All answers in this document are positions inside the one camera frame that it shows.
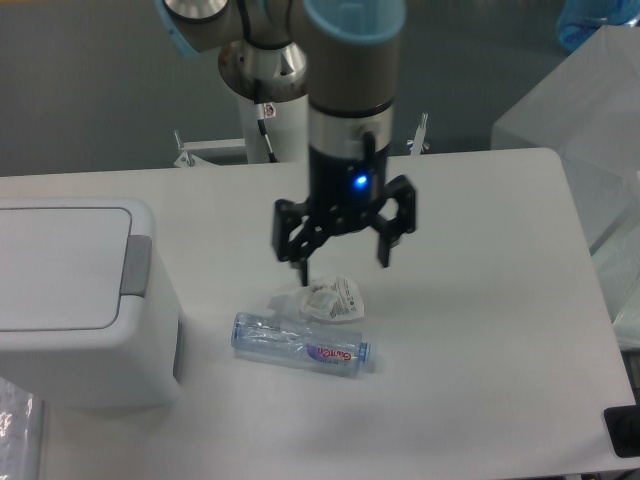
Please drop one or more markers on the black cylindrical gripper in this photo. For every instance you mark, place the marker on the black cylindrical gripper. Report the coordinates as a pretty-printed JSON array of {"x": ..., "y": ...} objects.
[{"x": 345, "y": 196}]

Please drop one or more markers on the white push-button trash can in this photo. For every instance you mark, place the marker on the white push-button trash can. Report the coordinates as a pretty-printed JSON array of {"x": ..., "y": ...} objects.
[{"x": 89, "y": 316}]

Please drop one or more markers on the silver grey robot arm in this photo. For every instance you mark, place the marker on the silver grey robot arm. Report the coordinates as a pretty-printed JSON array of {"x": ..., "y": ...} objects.
[{"x": 343, "y": 56}]

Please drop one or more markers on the crumpled white plastic wrapper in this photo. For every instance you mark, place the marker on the crumpled white plastic wrapper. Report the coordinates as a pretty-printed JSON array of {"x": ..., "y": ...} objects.
[{"x": 330, "y": 300}]

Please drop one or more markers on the silver clamp screw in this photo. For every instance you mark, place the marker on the silver clamp screw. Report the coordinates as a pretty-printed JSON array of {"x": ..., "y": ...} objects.
[{"x": 418, "y": 145}]

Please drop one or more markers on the clear plastic water bottle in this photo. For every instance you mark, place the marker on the clear plastic water bottle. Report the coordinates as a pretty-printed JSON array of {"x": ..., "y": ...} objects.
[{"x": 315, "y": 347}]

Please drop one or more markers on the blue plastic bag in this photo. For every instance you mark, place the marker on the blue plastic bag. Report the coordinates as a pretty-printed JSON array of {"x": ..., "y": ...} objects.
[{"x": 579, "y": 20}]

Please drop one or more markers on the black device at table edge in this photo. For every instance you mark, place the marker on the black device at table edge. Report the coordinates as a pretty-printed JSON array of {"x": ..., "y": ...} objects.
[{"x": 622, "y": 423}]

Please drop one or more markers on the clear plastic bag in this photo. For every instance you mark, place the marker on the clear plastic bag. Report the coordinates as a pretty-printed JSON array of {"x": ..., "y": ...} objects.
[{"x": 22, "y": 416}]

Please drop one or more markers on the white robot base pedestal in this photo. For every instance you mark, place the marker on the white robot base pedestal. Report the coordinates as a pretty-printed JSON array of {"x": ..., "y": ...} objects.
[{"x": 275, "y": 129}]

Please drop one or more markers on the white metal mounting bracket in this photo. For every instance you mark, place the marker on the white metal mounting bracket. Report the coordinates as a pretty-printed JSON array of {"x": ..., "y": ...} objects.
[{"x": 225, "y": 152}]

